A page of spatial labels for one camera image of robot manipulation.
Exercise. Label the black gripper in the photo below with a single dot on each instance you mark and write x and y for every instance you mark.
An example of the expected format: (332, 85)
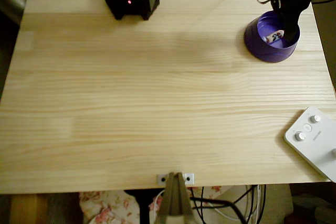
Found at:
(289, 11)

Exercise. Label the white control box with knobs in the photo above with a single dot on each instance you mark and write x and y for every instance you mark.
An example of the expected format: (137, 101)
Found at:
(320, 150)

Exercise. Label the black pole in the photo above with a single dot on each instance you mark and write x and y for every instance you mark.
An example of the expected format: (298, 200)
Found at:
(144, 208)

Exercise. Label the tan camera stand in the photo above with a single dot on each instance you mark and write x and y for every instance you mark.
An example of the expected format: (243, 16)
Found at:
(174, 200)

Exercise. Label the floral print fabric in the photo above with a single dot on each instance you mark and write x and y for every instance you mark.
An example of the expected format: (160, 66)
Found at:
(105, 208)

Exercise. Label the wooden table leg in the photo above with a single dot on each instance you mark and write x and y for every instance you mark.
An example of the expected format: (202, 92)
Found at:
(29, 208)

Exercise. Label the white mounting bracket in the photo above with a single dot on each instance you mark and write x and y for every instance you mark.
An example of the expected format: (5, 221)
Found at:
(159, 176)

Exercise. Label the candy with blue ends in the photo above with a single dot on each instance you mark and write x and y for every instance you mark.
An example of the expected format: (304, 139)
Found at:
(274, 36)

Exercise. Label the purple plastic bowl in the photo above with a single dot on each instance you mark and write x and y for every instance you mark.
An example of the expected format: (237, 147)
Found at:
(262, 51)

